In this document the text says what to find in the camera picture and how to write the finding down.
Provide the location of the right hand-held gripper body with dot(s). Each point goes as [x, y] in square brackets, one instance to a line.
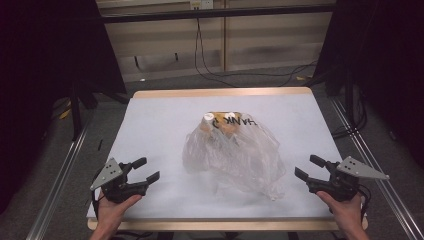
[343, 186]

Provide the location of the person's right hand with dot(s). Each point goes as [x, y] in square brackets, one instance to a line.
[346, 211]

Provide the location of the clear plastic bag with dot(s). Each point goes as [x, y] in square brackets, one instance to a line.
[240, 160]

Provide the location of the person's left hand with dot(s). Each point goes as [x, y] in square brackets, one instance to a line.
[111, 211]

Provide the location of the black horizontal bar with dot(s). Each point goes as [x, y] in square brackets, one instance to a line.
[216, 13]

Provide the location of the dark curtain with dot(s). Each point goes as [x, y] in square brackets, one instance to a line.
[40, 83]
[390, 66]

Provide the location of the metal floor rail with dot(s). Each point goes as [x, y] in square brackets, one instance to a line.
[390, 196]
[56, 186]

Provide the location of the yellow floor tape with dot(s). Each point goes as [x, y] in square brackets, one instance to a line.
[65, 113]

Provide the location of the small black stick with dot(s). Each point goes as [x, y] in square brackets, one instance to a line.
[100, 144]

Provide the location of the orange drink bottle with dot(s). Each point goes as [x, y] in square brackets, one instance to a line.
[209, 117]
[229, 117]

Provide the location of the white wall socket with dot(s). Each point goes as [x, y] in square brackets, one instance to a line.
[201, 4]

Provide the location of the wooden table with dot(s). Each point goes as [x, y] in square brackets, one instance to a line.
[220, 91]

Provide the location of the light grey table mat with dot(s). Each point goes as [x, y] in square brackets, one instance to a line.
[160, 133]

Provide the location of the black metal stand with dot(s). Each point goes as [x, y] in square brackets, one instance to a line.
[349, 96]
[75, 113]

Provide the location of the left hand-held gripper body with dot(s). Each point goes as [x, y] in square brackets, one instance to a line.
[115, 186]

